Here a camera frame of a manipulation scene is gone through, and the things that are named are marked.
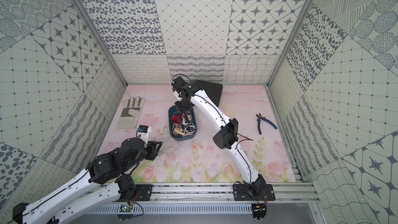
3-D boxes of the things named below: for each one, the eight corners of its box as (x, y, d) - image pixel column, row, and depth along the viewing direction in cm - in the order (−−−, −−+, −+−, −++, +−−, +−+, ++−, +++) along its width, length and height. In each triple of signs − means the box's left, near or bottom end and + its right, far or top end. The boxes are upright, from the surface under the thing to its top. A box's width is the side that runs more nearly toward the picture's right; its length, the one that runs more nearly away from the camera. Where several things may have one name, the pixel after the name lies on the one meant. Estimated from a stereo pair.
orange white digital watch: (191, 149, 91) (191, 147, 89) (192, 141, 94) (192, 139, 92) (203, 149, 91) (203, 147, 89) (203, 141, 94) (203, 139, 92)
